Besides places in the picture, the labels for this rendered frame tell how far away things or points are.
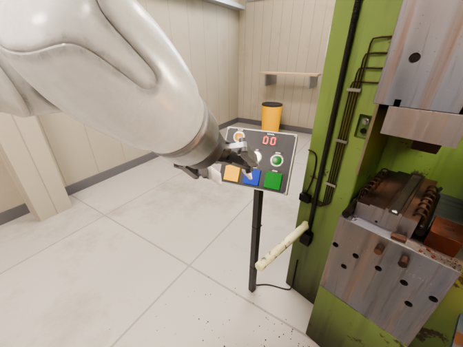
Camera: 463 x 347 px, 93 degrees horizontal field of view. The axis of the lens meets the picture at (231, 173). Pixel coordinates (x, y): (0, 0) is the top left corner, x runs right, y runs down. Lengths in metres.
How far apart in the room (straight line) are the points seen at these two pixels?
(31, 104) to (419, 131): 0.93
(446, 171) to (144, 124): 1.38
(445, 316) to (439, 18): 1.14
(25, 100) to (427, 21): 0.91
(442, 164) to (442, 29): 0.71
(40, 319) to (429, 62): 2.34
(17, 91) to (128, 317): 1.67
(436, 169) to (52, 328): 2.35
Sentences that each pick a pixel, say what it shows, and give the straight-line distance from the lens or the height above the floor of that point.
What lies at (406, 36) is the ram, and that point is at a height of 1.56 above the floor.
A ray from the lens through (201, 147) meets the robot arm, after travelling 0.28.
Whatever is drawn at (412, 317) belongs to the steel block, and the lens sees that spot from 1.22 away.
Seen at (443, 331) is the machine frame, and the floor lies 0.45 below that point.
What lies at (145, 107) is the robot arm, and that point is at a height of 1.47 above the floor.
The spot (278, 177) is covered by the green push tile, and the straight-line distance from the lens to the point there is 1.01.
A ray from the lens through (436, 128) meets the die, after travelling 0.91.
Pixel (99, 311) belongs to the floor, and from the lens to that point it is 1.95.
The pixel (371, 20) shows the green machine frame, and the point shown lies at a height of 1.62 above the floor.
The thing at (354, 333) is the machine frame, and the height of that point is 0.32.
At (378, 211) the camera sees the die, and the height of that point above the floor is 0.97.
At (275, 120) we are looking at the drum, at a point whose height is 0.35.
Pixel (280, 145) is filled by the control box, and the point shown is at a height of 1.15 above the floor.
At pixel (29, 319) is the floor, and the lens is 2.16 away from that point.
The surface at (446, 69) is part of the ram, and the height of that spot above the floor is 1.48.
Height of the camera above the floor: 1.51
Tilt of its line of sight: 28 degrees down
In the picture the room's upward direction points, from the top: straight up
